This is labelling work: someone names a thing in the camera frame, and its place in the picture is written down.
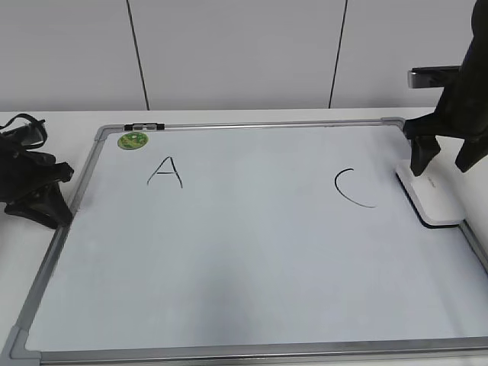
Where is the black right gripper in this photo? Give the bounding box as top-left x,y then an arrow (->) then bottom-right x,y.
403,1 -> 488,176

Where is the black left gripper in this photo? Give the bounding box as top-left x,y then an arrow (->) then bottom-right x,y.
1,113 -> 74,229

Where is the white board eraser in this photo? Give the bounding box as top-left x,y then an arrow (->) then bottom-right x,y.
395,160 -> 466,229

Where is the round green magnet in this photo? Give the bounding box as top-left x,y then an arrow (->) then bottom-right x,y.
117,132 -> 149,150

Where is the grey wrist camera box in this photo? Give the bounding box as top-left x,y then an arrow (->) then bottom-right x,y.
407,66 -> 460,88

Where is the white board with grey frame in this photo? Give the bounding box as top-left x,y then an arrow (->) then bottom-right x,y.
1,117 -> 487,365

